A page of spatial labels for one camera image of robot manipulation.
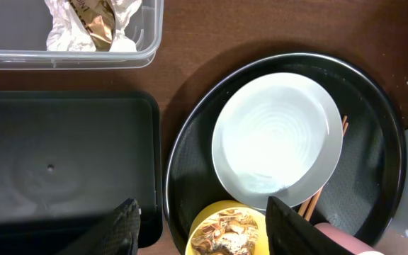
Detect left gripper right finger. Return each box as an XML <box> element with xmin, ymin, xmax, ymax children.
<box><xmin>266</xmin><ymin>196</ymin><xmax>352</xmax><ymax>255</ymax></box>

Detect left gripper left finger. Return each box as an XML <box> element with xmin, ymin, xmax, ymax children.
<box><xmin>57</xmin><ymin>198</ymin><xmax>141</xmax><ymax>255</ymax></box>

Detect pink plastic cup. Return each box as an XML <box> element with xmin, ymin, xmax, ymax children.
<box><xmin>315</xmin><ymin>222</ymin><xmax>384</xmax><ymax>255</ymax></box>

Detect white tissue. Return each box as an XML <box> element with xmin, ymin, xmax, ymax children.
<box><xmin>45</xmin><ymin>0</ymin><xmax>142</xmax><ymax>52</ymax></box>

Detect gold brown snack wrapper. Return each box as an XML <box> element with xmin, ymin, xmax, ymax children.
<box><xmin>69</xmin><ymin>0</ymin><xmax>116</xmax><ymax>52</ymax></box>

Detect clear plastic waste bin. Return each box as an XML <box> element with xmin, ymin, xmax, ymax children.
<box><xmin>0</xmin><ymin>0</ymin><xmax>164</xmax><ymax>70</ymax></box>

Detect wooden chopstick left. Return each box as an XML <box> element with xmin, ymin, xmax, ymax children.
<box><xmin>298</xmin><ymin>115</ymin><xmax>349</xmax><ymax>221</ymax></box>

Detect wooden chopstick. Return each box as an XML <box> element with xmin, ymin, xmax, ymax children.
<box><xmin>302</xmin><ymin>122</ymin><xmax>350</xmax><ymax>222</ymax></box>
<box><xmin>298</xmin><ymin>115</ymin><xmax>349</xmax><ymax>221</ymax></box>

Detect yellow bowl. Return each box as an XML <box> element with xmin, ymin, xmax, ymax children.
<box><xmin>185</xmin><ymin>200</ymin><xmax>270</xmax><ymax>255</ymax></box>

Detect wooden chopstick right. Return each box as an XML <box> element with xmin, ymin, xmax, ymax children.
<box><xmin>302</xmin><ymin>122</ymin><xmax>350</xmax><ymax>222</ymax></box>

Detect food scraps in bowl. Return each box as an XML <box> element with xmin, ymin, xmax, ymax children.
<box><xmin>191</xmin><ymin>209</ymin><xmax>259</xmax><ymax>255</ymax></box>

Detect black rectangular tray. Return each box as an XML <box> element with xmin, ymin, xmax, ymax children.
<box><xmin>0</xmin><ymin>91</ymin><xmax>163</xmax><ymax>254</ymax></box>

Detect round black serving tray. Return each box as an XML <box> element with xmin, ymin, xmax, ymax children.
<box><xmin>164</xmin><ymin>52</ymin><xmax>407</xmax><ymax>253</ymax></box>

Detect grey round plate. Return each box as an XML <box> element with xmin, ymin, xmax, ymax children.
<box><xmin>211</xmin><ymin>72</ymin><xmax>344</xmax><ymax>210</ymax></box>

